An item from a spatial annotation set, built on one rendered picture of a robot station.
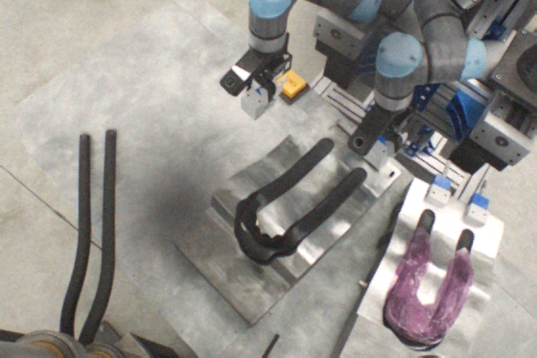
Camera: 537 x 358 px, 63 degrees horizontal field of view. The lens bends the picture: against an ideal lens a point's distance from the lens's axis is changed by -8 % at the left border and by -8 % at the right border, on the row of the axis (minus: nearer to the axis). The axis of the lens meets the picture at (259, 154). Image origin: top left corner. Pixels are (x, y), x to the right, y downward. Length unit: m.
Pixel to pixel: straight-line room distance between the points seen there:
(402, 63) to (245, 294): 0.58
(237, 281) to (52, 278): 1.16
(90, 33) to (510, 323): 2.27
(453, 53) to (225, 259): 0.63
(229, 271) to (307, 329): 0.22
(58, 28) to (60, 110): 1.38
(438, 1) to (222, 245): 0.68
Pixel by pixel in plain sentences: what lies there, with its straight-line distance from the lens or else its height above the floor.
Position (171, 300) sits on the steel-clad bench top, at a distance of 1.11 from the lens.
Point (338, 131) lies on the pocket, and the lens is 1.20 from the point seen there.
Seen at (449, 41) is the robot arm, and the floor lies 1.29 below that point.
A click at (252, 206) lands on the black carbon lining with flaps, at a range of 1.05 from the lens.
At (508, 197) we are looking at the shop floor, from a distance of 2.38.
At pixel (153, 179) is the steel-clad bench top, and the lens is 1.20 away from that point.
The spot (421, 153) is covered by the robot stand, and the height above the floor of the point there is 0.23.
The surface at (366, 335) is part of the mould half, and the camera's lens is 1.02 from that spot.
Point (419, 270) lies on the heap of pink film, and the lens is 1.07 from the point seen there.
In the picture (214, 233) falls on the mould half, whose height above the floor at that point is 0.86.
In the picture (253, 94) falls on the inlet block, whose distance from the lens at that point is 1.11.
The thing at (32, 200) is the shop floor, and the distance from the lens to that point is 2.21.
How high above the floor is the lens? 1.89
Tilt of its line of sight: 64 degrees down
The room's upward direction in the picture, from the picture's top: 5 degrees clockwise
